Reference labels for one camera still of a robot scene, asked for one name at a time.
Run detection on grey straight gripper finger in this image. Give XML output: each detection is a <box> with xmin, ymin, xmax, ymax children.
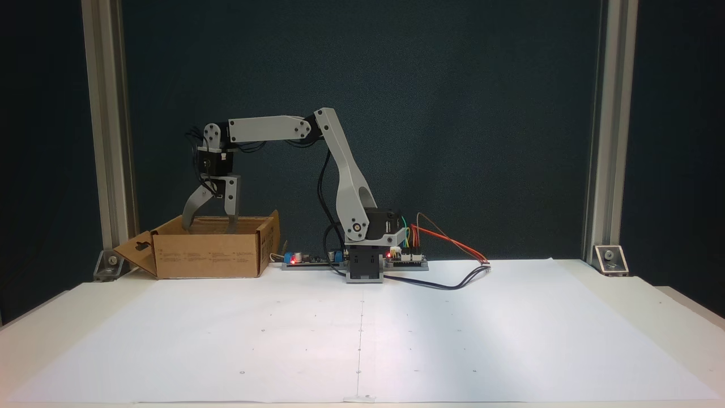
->
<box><xmin>224</xmin><ymin>198</ymin><xmax>241</xmax><ymax>235</ymax></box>

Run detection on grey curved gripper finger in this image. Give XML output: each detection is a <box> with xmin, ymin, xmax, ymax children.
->
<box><xmin>181</xmin><ymin>182</ymin><xmax>221</xmax><ymax>233</ymax></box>

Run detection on open cardboard box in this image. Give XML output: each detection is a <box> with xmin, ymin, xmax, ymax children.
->
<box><xmin>113</xmin><ymin>209</ymin><xmax>282</xmax><ymax>280</ymax></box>

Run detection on blue circuit board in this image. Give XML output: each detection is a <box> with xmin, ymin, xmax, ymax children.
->
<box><xmin>282</xmin><ymin>249</ymin><xmax>347</xmax><ymax>271</ymax></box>

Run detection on metal corner bracket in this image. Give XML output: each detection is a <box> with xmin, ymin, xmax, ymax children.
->
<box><xmin>93</xmin><ymin>249</ymin><xmax>126</xmax><ymax>282</ymax></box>
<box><xmin>593</xmin><ymin>244</ymin><xmax>629</xmax><ymax>278</ymax></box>

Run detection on aluminium frame post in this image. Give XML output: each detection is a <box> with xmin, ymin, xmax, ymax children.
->
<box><xmin>81</xmin><ymin>0</ymin><xmax>138</xmax><ymax>267</ymax></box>
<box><xmin>582</xmin><ymin>0</ymin><xmax>639</xmax><ymax>265</ymax></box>

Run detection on circuit board with jumper wires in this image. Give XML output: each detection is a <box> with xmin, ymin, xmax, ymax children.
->
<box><xmin>385</xmin><ymin>246</ymin><xmax>429</xmax><ymax>271</ymax></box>

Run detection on coloured jumper wire bundle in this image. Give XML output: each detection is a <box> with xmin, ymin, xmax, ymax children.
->
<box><xmin>398</xmin><ymin>212</ymin><xmax>423</xmax><ymax>253</ymax></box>

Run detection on orange and red wires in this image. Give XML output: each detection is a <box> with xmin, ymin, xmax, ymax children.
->
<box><xmin>411</xmin><ymin>224</ymin><xmax>489</xmax><ymax>265</ymax></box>

